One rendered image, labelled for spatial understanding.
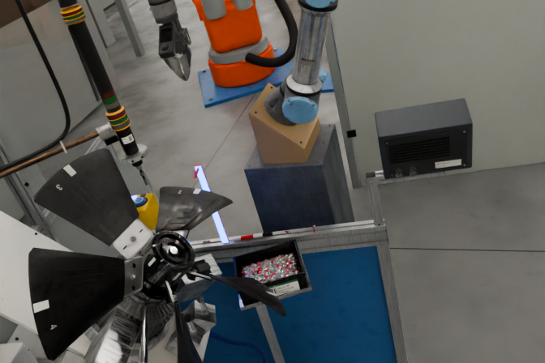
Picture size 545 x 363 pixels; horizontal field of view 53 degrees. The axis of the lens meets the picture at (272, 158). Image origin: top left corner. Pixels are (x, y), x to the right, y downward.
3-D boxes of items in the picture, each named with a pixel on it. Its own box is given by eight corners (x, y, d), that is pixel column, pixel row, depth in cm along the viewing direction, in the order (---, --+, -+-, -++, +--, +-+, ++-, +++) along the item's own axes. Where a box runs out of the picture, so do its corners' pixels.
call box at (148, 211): (113, 239, 188) (101, 215, 183) (122, 220, 197) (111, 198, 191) (156, 233, 185) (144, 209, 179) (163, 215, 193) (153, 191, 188)
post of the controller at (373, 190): (375, 226, 178) (366, 177, 168) (374, 220, 181) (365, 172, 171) (384, 225, 178) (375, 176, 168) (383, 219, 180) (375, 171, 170)
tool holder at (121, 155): (116, 171, 126) (100, 135, 121) (109, 160, 131) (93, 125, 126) (152, 155, 128) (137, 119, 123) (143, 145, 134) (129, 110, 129)
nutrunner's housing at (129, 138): (132, 171, 129) (48, -20, 106) (128, 164, 132) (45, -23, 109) (148, 164, 130) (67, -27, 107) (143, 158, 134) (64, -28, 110)
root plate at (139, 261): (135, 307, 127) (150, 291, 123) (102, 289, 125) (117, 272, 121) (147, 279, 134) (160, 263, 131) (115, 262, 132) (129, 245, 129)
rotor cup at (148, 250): (166, 312, 134) (194, 283, 128) (116, 283, 130) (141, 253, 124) (181, 271, 146) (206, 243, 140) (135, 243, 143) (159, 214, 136)
